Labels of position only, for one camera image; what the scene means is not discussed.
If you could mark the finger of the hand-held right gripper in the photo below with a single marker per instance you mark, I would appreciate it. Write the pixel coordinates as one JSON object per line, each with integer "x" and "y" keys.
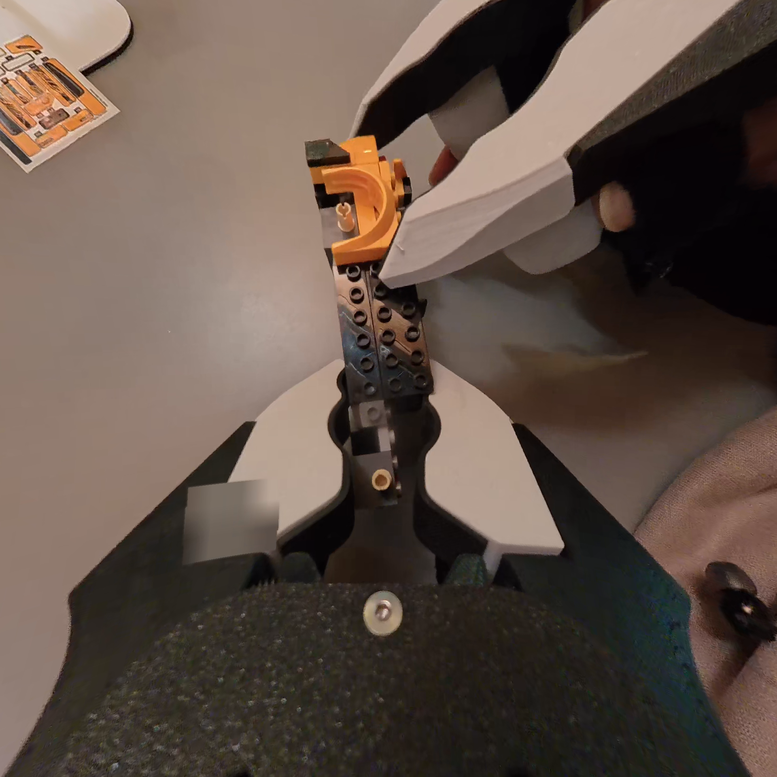
{"x": 516, "y": 194}
{"x": 425, "y": 45}

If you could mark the orange lego sticker sheet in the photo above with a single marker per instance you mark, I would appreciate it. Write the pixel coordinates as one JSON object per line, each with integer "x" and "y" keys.
{"x": 48, "y": 103}

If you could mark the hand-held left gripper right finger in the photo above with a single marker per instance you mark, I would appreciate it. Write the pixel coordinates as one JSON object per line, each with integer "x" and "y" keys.
{"x": 485, "y": 473}

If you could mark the orange and black lego car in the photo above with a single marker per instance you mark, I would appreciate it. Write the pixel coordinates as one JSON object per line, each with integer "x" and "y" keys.
{"x": 388, "y": 328}

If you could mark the person's right hand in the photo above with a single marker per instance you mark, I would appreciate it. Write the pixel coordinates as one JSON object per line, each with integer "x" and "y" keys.
{"x": 616, "y": 206}

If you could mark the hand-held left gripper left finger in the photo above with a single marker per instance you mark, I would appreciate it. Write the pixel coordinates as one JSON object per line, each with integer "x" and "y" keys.
{"x": 291, "y": 437}

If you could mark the white rounded board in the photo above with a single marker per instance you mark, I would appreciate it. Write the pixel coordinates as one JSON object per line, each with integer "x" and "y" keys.
{"x": 60, "y": 24}

